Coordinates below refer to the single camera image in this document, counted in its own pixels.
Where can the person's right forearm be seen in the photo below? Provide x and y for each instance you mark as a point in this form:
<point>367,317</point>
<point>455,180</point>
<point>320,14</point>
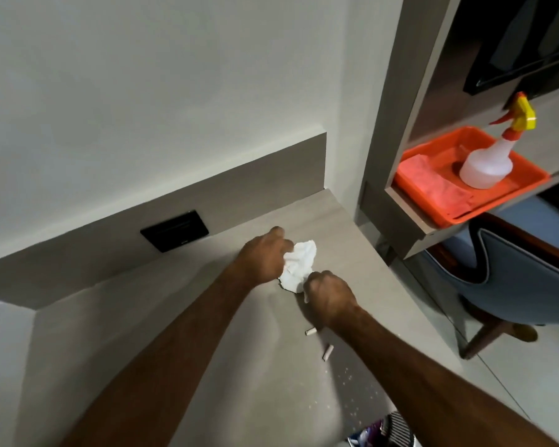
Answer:
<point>428,391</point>

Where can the black wall socket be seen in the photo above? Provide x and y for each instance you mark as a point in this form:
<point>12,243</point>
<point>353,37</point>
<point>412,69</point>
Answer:
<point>174,231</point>

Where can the scattered white chalk crumbs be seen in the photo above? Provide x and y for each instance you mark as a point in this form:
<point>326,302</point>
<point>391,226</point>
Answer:
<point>349,386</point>

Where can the person's left fingers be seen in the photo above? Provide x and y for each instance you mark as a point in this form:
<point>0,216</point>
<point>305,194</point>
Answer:
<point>282,242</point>

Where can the person's left forearm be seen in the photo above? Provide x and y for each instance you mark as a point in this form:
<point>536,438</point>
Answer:
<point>167,363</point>

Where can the white tissue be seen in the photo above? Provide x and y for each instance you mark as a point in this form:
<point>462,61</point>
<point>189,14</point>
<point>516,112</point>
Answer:
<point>300,265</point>

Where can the grey wooden shelf unit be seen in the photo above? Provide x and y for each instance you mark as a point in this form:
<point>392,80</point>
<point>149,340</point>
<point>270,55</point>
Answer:
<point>400,111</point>

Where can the person's right fingers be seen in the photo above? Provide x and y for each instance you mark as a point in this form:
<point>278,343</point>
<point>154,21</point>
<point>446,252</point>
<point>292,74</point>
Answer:
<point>317,281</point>

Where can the person's left hand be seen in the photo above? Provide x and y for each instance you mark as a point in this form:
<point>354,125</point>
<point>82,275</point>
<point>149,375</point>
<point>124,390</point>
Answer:
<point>260,258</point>

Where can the pink cloth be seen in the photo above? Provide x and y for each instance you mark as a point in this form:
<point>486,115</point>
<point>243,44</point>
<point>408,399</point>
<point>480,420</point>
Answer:
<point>431,183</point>

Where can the blue upholstered chair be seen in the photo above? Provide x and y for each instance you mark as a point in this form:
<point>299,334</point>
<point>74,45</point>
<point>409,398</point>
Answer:
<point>526,265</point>

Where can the orange plastic tray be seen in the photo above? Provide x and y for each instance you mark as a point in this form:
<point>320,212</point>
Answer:
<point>521,181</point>

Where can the person's right hand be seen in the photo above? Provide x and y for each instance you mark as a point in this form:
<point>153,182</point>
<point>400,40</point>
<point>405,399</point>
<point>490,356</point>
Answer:
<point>331,300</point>

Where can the white spray bottle yellow nozzle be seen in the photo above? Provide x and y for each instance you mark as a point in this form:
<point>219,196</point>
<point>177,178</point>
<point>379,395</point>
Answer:
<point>487,165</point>

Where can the person's patterned clothing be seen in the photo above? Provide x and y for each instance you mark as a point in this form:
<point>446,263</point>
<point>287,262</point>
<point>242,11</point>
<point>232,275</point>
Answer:
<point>391,432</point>

